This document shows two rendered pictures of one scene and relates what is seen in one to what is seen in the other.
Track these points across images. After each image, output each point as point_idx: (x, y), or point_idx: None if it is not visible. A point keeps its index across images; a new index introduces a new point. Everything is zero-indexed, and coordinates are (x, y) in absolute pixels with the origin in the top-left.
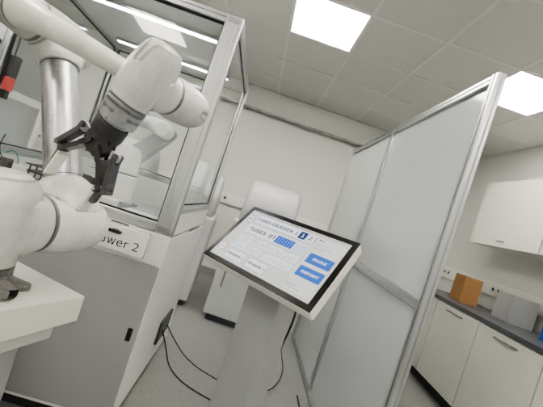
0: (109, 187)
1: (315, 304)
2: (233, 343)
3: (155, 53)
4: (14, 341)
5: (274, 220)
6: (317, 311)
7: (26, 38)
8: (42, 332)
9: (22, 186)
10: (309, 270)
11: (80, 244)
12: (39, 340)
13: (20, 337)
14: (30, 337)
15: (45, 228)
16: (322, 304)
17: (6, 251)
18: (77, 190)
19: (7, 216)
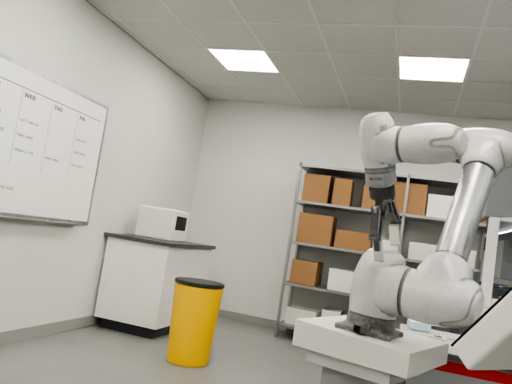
0: (372, 233)
1: (462, 334)
2: None
3: (360, 126)
4: (359, 369)
5: None
6: (472, 350)
7: (456, 161)
8: (380, 376)
9: (373, 254)
10: None
11: (428, 310)
12: (379, 383)
13: (363, 369)
14: (371, 375)
15: (390, 286)
16: (486, 339)
17: (365, 301)
18: (432, 261)
19: (363, 274)
